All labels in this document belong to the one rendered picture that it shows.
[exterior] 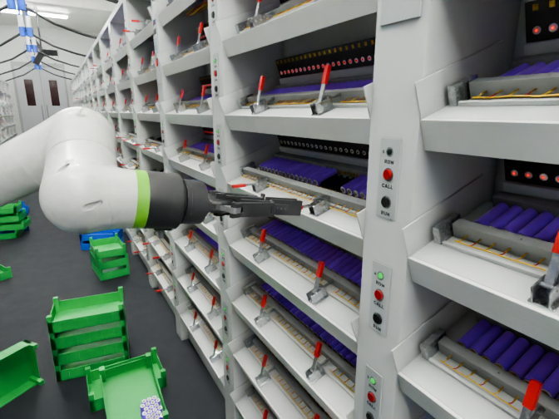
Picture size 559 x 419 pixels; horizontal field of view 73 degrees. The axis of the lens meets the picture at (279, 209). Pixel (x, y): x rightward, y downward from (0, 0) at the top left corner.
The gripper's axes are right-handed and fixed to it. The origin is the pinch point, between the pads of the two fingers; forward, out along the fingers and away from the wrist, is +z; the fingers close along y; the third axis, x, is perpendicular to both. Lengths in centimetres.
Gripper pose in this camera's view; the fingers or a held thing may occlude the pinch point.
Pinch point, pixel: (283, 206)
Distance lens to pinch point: 73.7
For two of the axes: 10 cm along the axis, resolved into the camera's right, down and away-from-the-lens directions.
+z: 8.5, 0.4, 5.2
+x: 1.4, -9.8, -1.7
